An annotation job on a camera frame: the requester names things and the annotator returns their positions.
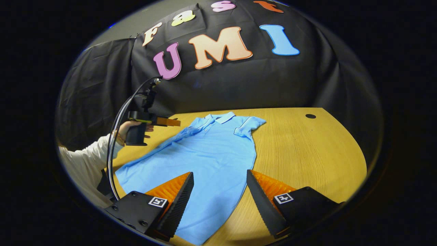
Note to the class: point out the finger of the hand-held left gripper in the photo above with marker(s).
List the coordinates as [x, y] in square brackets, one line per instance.
[169, 122]

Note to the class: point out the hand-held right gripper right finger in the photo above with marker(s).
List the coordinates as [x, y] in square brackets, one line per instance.
[263, 205]

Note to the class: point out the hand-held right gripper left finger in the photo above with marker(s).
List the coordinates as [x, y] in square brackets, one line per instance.
[177, 205]

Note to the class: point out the light blue T-shirt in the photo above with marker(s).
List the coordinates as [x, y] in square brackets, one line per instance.
[211, 153]

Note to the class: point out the black backdrop cloth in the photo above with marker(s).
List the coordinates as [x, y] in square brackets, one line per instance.
[239, 82]

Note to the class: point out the black round table grommet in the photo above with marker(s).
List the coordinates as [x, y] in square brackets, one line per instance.
[310, 116]

